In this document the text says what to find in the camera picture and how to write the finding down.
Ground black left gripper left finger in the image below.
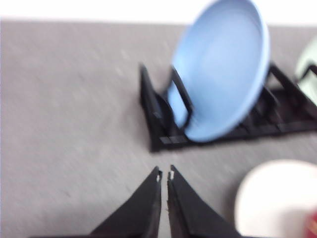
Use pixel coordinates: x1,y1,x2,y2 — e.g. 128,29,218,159
90,166,162,238

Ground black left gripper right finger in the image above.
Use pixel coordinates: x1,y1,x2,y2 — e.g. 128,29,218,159
167,165,242,238

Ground white plate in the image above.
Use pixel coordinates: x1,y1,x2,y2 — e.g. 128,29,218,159
234,159,317,238

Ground red yellow pomegranate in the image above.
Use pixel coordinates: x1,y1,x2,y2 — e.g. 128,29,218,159
307,209,317,238

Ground black plate rack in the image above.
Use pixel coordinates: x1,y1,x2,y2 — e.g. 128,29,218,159
139,63,317,152

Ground blue plate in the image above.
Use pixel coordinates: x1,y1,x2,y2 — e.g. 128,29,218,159
169,0,270,142

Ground mint green plate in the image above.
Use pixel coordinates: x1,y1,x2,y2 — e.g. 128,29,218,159
297,37,317,105

